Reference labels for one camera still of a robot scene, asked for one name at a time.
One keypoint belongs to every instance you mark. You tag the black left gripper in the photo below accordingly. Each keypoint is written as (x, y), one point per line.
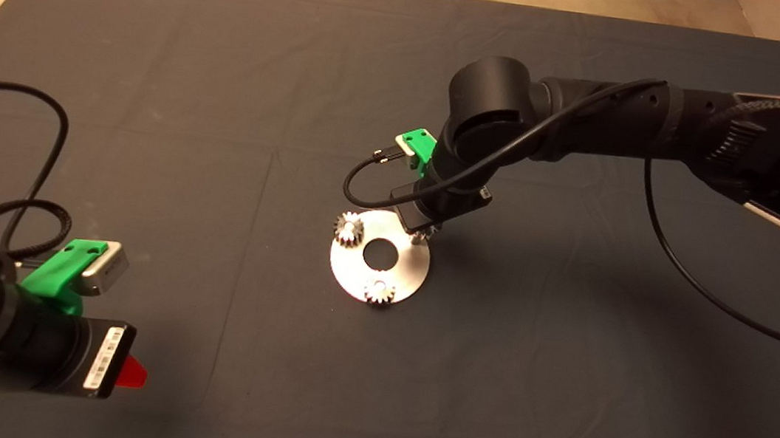
(61, 353)

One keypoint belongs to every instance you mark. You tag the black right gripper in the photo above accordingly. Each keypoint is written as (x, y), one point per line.
(437, 202)

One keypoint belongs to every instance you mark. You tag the dark bevel gear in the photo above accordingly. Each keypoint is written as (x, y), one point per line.
(421, 236)

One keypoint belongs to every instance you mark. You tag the steel planetary spur gear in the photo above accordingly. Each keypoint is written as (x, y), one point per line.
(378, 292)
(347, 231)

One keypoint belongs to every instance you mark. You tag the round metal carrier plate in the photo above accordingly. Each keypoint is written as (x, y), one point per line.
(406, 273)

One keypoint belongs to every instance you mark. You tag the dark grey table cloth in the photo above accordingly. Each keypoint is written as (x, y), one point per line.
(233, 43)

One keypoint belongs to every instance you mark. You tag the green right camera mount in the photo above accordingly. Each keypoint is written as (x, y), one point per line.
(422, 147)

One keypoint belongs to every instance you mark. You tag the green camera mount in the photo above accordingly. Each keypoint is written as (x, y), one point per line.
(422, 147)
(56, 275)

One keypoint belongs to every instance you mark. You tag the silver right camera box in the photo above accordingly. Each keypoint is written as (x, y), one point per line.
(403, 145)

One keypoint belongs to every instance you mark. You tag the silver camera box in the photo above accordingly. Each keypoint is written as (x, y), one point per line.
(110, 266)
(403, 145)

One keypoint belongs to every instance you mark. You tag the silver left camera box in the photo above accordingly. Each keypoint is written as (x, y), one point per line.
(110, 266)

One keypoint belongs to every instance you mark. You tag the green left camera mount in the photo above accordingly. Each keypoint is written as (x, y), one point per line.
(56, 275)

